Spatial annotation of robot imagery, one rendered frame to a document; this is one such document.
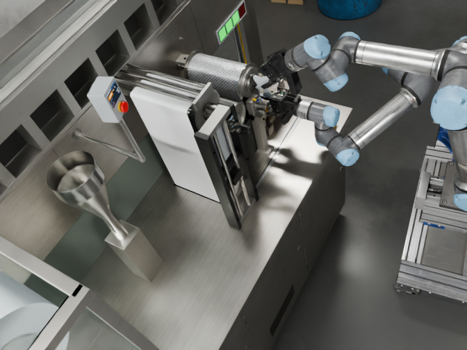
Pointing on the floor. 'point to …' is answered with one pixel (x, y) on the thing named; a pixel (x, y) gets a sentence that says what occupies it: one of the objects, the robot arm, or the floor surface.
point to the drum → (347, 8)
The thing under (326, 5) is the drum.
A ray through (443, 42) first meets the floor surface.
